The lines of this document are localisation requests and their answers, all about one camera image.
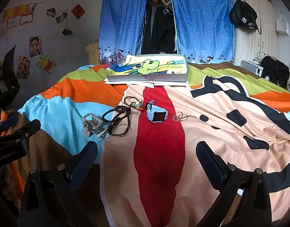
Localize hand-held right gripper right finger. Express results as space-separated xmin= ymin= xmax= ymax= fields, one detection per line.
xmin=196 ymin=141 xmax=279 ymax=227

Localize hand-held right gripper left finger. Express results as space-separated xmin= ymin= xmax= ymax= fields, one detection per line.
xmin=19 ymin=141 xmax=99 ymax=227

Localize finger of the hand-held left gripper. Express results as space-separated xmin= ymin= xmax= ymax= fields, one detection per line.
xmin=0 ymin=117 xmax=19 ymax=134
xmin=4 ymin=119 xmax=42 ymax=147

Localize grey hair claw clip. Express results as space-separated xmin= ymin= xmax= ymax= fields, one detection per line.
xmin=81 ymin=113 xmax=104 ymax=138

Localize gold chain with rings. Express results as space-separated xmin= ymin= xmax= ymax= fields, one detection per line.
xmin=173 ymin=112 xmax=198 ymax=122

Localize dark beaded necklace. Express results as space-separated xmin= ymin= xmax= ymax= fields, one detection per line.
xmin=102 ymin=106 xmax=132 ymax=137

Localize white smart watch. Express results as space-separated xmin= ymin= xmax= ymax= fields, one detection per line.
xmin=145 ymin=100 xmax=168 ymax=124

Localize cord bracelet with bead charm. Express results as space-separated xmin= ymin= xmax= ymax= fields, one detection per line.
xmin=123 ymin=96 xmax=145 ymax=113

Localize white shallow box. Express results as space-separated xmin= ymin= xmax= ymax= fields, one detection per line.
xmin=106 ymin=54 xmax=190 ymax=82

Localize colourful printed blanket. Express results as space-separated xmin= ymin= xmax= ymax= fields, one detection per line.
xmin=0 ymin=61 xmax=290 ymax=227

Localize cartoon family poster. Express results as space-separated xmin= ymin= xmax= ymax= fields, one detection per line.
xmin=16 ymin=56 xmax=31 ymax=79

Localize yellow bear poster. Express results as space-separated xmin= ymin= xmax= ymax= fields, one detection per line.
xmin=36 ymin=53 xmax=56 ymax=74

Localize cartoon character poster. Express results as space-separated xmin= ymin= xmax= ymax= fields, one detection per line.
xmin=29 ymin=35 xmax=43 ymax=58

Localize white paper sheets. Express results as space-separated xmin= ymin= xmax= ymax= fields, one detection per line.
xmin=103 ymin=80 xmax=190 ymax=89

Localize wooden cabinet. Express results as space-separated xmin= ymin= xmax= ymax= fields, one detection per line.
xmin=86 ymin=41 xmax=100 ymax=66

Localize green hanging ornament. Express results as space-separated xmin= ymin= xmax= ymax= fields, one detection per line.
xmin=62 ymin=22 xmax=72 ymax=36

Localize white storage box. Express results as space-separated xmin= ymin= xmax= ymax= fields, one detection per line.
xmin=241 ymin=60 xmax=264 ymax=76

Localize cartoon picture sheet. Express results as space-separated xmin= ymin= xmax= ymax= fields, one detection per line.
xmin=108 ymin=55 xmax=186 ymax=76

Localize pile of dark clothes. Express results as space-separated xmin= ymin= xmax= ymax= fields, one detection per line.
xmin=261 ymin=55 xmax=290 ymax=90

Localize red square paper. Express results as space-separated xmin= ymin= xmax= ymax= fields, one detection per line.
xmin=71 ymin=3 xmax=86 ymax=20

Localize white wardrobe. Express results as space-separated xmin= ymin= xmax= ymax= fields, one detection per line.
xmin=231 ymin=0 xmax=278 ymax=63

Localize hanging dark clothes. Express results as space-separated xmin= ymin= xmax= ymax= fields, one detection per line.
xmin=141 ymin=0 xmax=177 ymax=54

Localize black tote bag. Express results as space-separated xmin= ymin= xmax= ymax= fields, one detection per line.
xmin=229 ymin=0 xmax=263 ymax=35

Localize white paper bag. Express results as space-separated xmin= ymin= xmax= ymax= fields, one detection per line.
xmin=276 ymin=13 xmax=290 ymax=36

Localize group of wall certificates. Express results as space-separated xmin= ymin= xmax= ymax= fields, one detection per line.
xmin=0 ymin=0 xmax=46 ymax=40

